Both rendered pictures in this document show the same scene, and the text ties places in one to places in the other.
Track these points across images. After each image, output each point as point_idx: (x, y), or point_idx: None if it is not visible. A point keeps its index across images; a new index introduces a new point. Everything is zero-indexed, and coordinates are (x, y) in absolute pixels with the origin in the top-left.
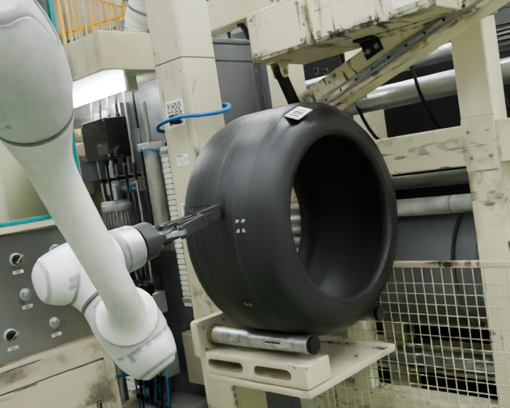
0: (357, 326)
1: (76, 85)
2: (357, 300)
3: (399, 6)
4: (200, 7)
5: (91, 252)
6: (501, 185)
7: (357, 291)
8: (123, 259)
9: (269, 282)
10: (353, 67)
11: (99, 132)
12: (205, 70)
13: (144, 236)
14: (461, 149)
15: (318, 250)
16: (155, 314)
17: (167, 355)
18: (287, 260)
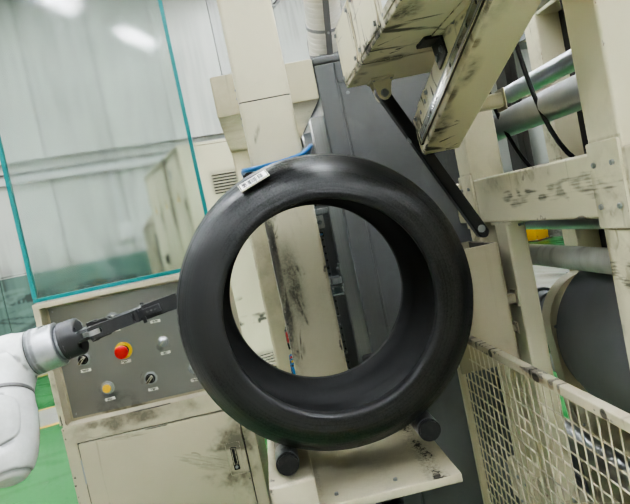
0: (538, 416)
1: (237, 128)
2: (356, 417)
3: (384, 4)
4: (265, 38)
5: None
6: None
7: (370, 402)
8: (24, 361)
9: (207, 388)
10: (434, 80)
11: None
12: (273, 112)
13: (55, 336)
14: (593, 191)
15: (419, 324)
16: None
17: None
18: (220, 366)
